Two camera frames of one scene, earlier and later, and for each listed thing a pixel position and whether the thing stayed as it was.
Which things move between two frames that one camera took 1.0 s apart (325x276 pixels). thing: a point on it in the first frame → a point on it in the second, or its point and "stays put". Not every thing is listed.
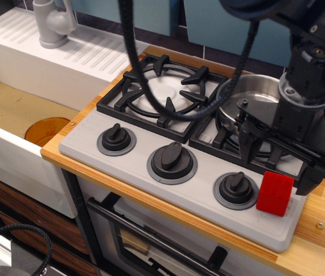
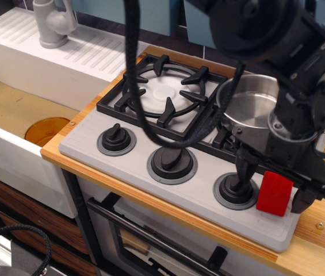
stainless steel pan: (256, 87) stays put
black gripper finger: (311, 177) → (302, 199)
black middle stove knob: (172, 164) stays put
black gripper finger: (251, 137) → (245, 164)
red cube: (274, 193) stays put
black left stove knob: (116, 141) stays put
